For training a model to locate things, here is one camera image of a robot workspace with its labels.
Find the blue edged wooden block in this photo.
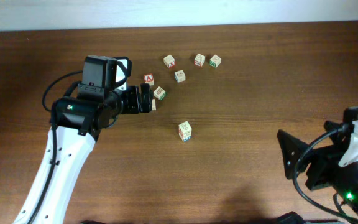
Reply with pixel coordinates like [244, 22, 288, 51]
[174, 70, 186, 83]

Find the green edged picture block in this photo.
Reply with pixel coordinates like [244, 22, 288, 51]
[209, 55, 222, 68]

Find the red letter U block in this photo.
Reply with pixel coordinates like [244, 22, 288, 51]
[179, 133, 191, 139]

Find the red letter K block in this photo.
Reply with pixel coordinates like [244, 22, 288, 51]
[163, 55, 176, 68]

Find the pineapple picture wooden block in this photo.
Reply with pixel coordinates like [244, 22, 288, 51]
[154, 86, 166, 101]

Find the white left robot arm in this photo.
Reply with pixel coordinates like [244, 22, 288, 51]
[14, 55, 153, 223]

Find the green edged number five block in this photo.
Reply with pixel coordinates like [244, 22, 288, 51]
[152, 99, 157, 111]

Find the ice cream number four block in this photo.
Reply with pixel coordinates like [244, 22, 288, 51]
[181, 136, 191, 142]

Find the red edged picture block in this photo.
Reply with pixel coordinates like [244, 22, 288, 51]
[194, 54, 206, 67]

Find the red number nine block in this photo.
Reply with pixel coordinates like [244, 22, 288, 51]
[178, 121, 192, 136]

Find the red letter A block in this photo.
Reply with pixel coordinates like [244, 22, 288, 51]
[144, 73, 155, 86]

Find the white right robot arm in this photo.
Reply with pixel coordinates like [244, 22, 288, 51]
[277, 106, 358, 223]

